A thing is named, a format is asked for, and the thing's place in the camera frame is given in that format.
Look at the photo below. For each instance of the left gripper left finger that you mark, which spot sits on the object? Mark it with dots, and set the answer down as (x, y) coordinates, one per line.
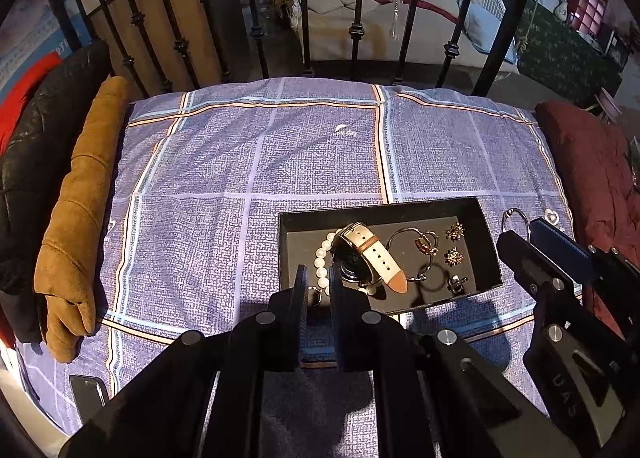
(289, 308)

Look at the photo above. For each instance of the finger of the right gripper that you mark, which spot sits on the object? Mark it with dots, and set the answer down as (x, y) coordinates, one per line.
(563, 251)
(532, 270)

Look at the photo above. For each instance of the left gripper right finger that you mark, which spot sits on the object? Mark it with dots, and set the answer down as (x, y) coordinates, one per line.
(362, 337)

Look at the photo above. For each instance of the white strap wristwatch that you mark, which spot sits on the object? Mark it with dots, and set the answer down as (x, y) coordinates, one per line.
(369, 249)

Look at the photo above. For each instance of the thin silver bangle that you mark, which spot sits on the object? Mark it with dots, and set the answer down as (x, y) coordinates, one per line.
(415, 264)

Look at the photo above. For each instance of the black jewelry box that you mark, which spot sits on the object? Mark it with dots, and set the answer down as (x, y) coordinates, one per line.
(305, 238)

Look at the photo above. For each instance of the gold flower earrings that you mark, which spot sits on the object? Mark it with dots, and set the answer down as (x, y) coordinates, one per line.
(454, 234)

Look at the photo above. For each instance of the gold ring red stones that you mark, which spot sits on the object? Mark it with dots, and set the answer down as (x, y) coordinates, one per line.
(427, 242)

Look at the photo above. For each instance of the blue plaid bed sheet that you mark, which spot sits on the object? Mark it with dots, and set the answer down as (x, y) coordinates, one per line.
(192, 240)

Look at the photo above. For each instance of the black smartphone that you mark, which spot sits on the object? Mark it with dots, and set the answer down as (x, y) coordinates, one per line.
(90, 395)

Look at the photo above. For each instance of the tan suede garment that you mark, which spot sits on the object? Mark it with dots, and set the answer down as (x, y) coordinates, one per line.
(66, 263)

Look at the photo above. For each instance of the white bed with red blanket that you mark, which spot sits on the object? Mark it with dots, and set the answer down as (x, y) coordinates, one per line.
(389, 30)

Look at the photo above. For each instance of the black quilted jacket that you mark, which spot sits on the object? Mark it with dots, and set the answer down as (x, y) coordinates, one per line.
(33, 166)

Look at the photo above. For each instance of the red puffer jacket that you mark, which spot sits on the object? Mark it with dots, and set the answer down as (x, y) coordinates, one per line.
(21, 93)

